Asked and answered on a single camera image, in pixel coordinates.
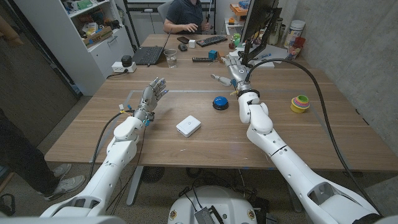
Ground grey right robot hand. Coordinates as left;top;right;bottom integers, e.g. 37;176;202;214
210;53;261;94

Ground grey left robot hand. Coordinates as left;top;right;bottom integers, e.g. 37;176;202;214
133;77;169;122

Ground reach grabber stick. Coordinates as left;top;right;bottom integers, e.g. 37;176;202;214
206;0;215;24

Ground blue button with black base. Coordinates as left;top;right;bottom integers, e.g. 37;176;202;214
212;95;229;111

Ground white square box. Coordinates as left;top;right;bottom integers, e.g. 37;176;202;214
175;114;202;138

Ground colourful stacked cups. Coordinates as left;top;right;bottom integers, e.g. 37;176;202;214
290;95;311;114

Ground cardboard box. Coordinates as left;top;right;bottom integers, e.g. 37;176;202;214
82;26;114;48

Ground grey box on torso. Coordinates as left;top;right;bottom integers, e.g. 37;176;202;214
194;207;217;224

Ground black monitor stand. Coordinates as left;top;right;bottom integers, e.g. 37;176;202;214
241;7;283;68

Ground black laptop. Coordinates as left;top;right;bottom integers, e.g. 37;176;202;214
131;29;172;66

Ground clear drinking glass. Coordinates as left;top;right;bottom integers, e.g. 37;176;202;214
163;49;178;69

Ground black keyboard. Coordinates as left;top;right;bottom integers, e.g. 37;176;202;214
195;35;229;48

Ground white power strip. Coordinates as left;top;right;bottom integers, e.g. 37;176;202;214
111;61;137;74

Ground white paper sheet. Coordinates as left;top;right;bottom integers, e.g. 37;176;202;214
248;44;289;65

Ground dark bottle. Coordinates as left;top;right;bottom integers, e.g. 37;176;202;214
269;17;284;46

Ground black computer monitor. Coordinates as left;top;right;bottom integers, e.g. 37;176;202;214
239;0;280;44

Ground orange tray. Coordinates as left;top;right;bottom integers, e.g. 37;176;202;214
229;2;249;16

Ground white printed canister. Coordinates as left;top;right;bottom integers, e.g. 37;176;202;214
283;19;306;49

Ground round black floor fan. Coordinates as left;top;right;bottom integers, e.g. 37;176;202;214
141;166;165;184

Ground white shelf cabinet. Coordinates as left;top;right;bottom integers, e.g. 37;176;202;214
14;0;135;96

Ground seated person in dark shirt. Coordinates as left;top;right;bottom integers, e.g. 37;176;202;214
163;0;212;34

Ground grey table leg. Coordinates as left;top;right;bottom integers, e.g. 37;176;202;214
126;166;145;207
284;182;304;213

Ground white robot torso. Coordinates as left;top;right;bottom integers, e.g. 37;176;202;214
167;185;258;224

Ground standing person in dark trousers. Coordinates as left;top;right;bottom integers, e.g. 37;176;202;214
0;107;86;202

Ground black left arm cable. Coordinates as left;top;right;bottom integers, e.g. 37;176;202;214
88;109;134;181

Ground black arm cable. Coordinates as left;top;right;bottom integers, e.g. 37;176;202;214
244;58;383;215
88;109;134;181

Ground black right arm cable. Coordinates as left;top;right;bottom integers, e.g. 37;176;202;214
244;58;383;215

